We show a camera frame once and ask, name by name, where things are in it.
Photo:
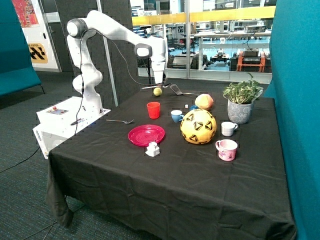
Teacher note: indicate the black slotted spatula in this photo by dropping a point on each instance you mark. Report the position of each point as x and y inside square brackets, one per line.
[178, 92]

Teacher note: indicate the black tripod stand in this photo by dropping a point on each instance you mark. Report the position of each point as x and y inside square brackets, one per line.
[146, 31]

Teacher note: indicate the orange yellow soft ball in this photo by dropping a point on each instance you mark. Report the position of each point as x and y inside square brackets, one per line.
[204, 101]

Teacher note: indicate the red plastic cup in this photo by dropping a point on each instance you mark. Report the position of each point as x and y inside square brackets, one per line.
[153, 109]

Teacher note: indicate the potted green plant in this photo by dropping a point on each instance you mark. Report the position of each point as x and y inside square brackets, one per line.
[241, 99]

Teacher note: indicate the white power adapter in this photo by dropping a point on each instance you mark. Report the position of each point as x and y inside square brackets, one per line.
[152, 149]

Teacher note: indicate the black tablecloth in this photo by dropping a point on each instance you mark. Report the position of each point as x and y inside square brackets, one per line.
[185, 192]

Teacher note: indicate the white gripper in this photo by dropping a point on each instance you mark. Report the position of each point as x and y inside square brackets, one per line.
[158, 68]

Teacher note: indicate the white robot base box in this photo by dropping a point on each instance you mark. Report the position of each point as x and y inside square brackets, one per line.
[55, 122]

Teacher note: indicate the yellow tennis ball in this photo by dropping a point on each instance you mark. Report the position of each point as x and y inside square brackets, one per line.
[157, 91]

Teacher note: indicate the small blue object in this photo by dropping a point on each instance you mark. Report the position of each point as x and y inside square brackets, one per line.
[193, 107]

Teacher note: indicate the teal sofa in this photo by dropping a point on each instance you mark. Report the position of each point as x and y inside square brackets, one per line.
[16, 69]

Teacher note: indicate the teal partition wall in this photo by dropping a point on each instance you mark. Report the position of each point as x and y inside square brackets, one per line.
[295, 87]

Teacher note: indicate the pink plastic plate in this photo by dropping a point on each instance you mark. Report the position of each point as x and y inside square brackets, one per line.
[144, 134]

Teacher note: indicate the blue coffee cup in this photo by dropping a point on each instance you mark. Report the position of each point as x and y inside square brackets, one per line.
[177, 115]

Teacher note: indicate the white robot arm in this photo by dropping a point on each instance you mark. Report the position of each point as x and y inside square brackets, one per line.
[81, 29]

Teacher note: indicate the black marker pen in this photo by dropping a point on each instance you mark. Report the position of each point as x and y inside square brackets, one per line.
[77, 121]

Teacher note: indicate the white grey mug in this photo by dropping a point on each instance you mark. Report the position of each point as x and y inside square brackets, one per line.
[228, 128]

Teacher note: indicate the yellow black soccer ball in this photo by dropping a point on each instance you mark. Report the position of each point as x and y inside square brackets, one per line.
[198, 126]

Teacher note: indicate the pink printed mug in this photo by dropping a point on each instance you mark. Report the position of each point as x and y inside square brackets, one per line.
[227, 149]

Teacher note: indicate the silver metal fork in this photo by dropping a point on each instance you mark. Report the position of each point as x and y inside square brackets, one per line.
[121, 121]

